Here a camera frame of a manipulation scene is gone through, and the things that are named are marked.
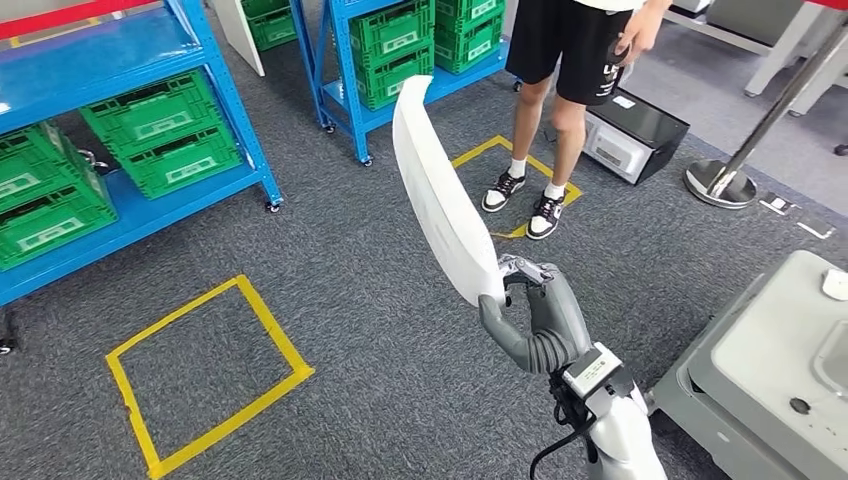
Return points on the red barrier belt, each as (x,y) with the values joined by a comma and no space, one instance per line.
(828,3)
(66,16)

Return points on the chrome stanchion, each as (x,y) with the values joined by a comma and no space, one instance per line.
(719,189)

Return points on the metal floor socket plate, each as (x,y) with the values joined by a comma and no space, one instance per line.
(778,203)
(817,228)

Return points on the person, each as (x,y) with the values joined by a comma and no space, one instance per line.
(570,46)

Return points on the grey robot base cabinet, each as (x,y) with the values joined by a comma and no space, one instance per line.
(729,397)

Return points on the white table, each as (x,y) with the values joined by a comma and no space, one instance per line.
(238,33)

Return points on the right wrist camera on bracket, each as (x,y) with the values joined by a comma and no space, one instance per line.
(593,371)

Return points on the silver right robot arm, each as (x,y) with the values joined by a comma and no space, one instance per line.
(623,437)

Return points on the person's left hand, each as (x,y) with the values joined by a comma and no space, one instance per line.
(636,33)

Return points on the blue steel shelf rack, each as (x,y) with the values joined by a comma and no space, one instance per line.
(99,53)
(351,112)

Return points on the black and white power box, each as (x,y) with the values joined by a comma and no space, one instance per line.
(636,132)

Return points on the white desk frame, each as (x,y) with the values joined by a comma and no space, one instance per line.
(785,50)

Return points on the small white object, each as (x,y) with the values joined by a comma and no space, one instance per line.
(836,285)

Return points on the white car mirror shell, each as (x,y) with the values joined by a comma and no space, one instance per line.
(444,199)

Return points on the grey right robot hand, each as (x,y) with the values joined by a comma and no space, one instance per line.
(556,311)

